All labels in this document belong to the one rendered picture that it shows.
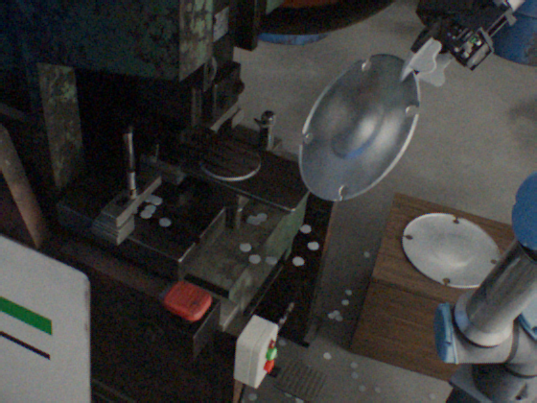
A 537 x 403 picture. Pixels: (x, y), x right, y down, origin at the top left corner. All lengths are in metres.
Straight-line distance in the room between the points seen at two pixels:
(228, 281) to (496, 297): 0.49
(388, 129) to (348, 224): 1.28
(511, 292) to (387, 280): 0.67
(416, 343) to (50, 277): 1.03
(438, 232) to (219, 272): 0.83
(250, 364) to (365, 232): 1.21
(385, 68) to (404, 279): 0.71
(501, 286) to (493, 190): 1.66
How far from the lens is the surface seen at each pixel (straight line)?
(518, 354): 1.27
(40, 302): 1.45
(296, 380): 1.66
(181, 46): 0.93
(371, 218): 2.37
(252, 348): 1.14
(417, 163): 2.70
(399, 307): 1.73
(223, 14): 1.13
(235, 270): 1.22
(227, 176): 1.21
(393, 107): 1.08
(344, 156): 1.11
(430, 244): 1.80
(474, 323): 1.17
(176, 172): 1.24
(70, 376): 1.55
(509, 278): 1.04
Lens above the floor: 1.55
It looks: 41 degrees down
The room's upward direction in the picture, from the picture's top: 7 degrees clockwise
